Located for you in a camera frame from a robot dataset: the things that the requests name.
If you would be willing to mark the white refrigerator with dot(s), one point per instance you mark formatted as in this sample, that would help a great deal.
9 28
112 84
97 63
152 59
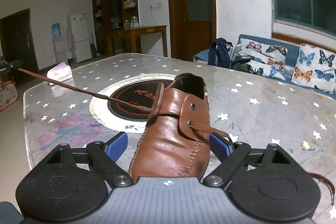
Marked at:
79 34

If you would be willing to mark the brown shoelace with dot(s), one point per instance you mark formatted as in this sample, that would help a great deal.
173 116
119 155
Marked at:
319 177

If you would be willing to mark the blue sofa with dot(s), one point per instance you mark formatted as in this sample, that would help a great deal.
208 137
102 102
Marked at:
290 59

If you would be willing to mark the brown leather shoe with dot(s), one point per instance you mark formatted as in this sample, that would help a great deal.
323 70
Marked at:
169 147

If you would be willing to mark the brown wooden door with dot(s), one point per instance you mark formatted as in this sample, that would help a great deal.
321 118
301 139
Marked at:
193 27

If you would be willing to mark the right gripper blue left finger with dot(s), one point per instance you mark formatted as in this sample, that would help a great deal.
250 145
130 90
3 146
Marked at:
104 156

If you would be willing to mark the butterfly pillow left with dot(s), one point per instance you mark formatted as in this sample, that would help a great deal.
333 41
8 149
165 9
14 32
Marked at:
267 60

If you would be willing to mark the dark wooden shelf cabinet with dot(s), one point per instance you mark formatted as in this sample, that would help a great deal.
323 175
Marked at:
110 18

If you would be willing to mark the dotted play tent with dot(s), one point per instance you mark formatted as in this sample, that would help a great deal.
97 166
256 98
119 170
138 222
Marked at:
8 95

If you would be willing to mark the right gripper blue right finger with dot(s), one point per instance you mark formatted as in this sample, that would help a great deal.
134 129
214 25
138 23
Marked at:
231 156

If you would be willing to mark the butterfly pillow right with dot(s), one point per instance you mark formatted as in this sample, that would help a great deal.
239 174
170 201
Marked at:
315 68

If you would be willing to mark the butterfly pillow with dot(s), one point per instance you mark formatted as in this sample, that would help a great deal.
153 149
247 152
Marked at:
315 68
267 60

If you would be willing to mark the water dispenser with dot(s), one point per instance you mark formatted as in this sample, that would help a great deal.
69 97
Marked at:
59 45

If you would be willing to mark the dark blue bag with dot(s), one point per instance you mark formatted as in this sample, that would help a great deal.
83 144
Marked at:
219 54

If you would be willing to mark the pink white paper pack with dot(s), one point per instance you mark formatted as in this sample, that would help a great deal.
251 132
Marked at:
60 72

